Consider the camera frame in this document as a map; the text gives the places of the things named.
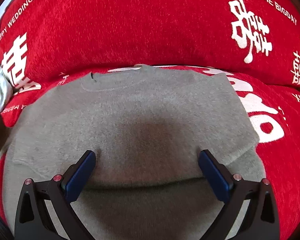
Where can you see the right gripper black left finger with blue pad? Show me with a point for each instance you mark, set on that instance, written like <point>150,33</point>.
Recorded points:
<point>32,219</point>

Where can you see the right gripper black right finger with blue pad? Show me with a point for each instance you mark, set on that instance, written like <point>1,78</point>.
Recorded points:
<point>261,219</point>

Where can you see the grey knit sweater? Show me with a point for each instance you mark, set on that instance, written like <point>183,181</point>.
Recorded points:
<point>146,127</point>

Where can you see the red wedding bedspread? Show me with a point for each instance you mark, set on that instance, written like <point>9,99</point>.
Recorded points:
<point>273,111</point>

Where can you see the red folded wedding quilt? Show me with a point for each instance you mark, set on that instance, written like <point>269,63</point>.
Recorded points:
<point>40,39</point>

